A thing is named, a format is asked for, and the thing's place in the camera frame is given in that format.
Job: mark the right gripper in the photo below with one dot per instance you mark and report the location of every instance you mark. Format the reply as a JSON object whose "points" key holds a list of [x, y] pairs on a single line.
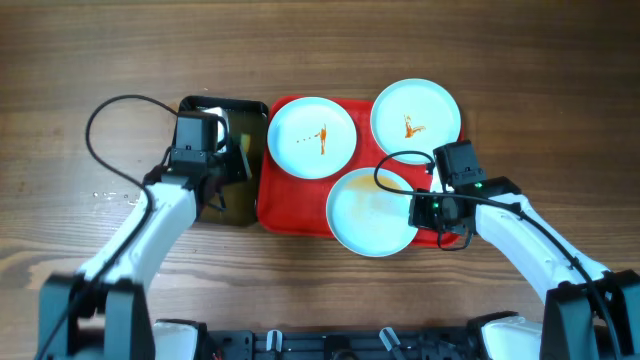
{"points": [[419, 216]]}

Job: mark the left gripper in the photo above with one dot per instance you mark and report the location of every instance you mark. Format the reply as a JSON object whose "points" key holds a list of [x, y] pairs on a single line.
{"points": [[241, 168]]}

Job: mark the white plate front smeared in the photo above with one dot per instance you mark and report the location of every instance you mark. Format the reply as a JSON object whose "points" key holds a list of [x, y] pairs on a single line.
{"points": [[365, 214]]}

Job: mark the white plate dotted sauce streak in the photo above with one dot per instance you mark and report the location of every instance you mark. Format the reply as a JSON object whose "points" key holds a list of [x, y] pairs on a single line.
{"points": [[311, 138]]}

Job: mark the white plate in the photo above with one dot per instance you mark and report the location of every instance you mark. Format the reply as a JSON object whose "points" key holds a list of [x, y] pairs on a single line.
{"points": [[412, 117]]}

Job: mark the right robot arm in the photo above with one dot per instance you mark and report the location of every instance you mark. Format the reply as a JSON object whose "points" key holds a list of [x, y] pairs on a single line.
{"points": [[590, 312]]}

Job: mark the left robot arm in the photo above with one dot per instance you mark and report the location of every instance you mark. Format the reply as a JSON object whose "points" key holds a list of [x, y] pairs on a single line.
{"points": [[100, 311]]}

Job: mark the black water tray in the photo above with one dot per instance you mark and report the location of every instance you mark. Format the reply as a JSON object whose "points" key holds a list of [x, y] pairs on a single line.
{"points": [[245, 124]]}

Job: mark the red serving tray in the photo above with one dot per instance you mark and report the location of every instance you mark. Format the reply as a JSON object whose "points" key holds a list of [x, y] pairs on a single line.
{"points": [[287, 204]]}

